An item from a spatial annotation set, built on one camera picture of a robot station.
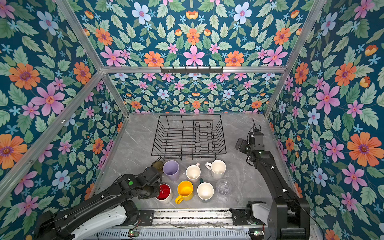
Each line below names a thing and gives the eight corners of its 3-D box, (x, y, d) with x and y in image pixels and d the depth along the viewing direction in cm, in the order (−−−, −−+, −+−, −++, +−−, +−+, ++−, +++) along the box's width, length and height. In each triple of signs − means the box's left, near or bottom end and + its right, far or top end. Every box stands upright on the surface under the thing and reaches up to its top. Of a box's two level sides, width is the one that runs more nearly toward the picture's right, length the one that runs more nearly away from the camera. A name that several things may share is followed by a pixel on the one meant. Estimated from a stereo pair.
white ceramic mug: (205, 179, 88) (206, 172, 80) (205, 167, 92) (205, 159, 85) (224, 179, 88) (226, 172, 80) (223, 167, 92) (225, 159, 84)
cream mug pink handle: (186, 184, 86) (185, 178, 79) (187, 169, 92) (186, 162, 85) (200, 184, 86) (200, 178, 79) (200, 169, 92) (200, 162, 85)
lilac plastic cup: (166, 182, 87) (161, 174, 77) (168, 169, 92) (164, 160, 82) (179, 182, 87) (176, 174, 77) (181, 169, 92) (178, 160, 82)
